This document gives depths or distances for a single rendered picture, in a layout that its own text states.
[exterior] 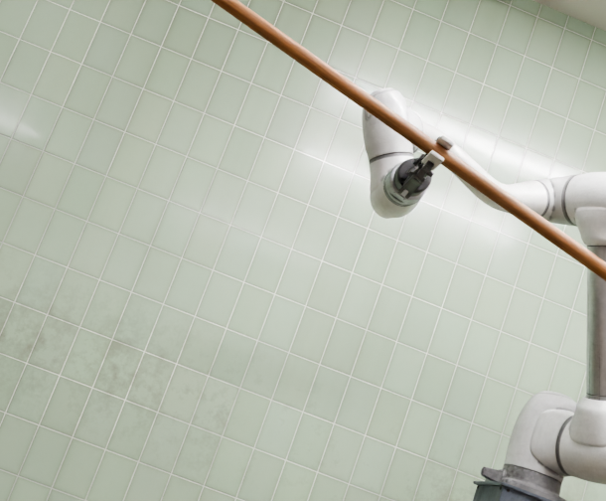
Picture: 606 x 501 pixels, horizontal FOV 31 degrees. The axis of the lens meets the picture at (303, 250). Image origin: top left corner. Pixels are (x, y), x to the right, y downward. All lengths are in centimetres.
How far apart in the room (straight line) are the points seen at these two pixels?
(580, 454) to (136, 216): 145
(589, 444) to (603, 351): 23
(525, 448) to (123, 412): 114
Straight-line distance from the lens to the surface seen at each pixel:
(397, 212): 238
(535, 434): 283
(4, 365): 320
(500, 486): 279
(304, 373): 323
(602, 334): 271
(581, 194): 270
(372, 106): 210
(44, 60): 341
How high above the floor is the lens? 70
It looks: 14 degrees up
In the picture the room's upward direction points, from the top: 20 degrees clockwise
